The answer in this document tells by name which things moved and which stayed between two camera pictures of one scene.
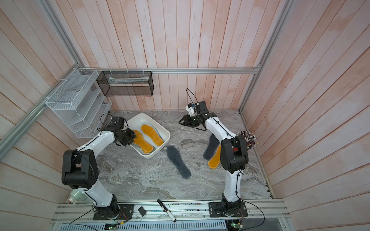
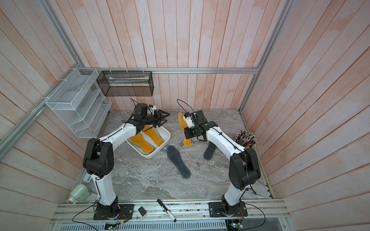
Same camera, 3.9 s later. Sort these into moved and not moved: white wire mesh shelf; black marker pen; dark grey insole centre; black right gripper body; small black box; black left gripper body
Moved: black right gripper body; black left gripper body
Not moved: dark grey insole centre; black marker pen; white wire mesh shelf; small black box
